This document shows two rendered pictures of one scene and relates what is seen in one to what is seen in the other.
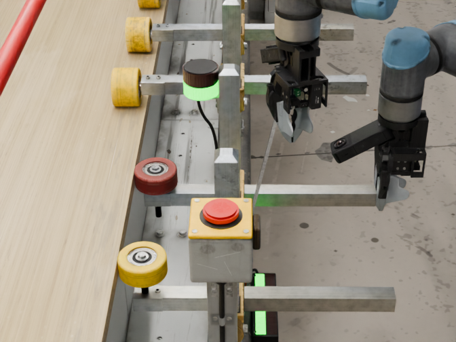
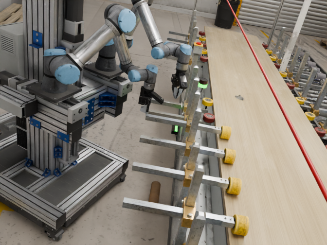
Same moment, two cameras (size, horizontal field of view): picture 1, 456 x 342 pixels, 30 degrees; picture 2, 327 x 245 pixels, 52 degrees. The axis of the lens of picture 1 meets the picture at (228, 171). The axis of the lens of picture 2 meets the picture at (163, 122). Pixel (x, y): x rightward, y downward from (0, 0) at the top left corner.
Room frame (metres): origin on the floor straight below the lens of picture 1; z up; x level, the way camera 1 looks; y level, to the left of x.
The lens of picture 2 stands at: (3.33, -0.25, 1.94)
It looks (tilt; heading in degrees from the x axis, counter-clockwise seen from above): 30 degrees down; 177
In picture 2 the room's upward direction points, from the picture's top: 11 degrees clockwise
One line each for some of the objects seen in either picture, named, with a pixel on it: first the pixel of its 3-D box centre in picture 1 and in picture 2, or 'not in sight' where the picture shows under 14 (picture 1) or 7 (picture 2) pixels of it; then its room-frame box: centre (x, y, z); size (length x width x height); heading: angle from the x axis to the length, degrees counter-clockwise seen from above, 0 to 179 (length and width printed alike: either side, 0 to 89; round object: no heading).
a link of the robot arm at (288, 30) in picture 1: (299, 24); (181, 65); (1.27, -0.12, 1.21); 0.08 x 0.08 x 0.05
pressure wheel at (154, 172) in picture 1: (157, 191); (207, 122); (1.30, 0.13, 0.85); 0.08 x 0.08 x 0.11
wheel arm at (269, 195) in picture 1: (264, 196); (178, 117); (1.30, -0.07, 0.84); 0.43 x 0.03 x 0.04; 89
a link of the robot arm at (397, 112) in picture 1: (399, 102); (149, 85); (1.30, -0.30, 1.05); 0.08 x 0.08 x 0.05
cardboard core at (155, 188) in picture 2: not in sight; (154, 196); (1.22, -0.11, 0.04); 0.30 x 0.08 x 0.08; 179
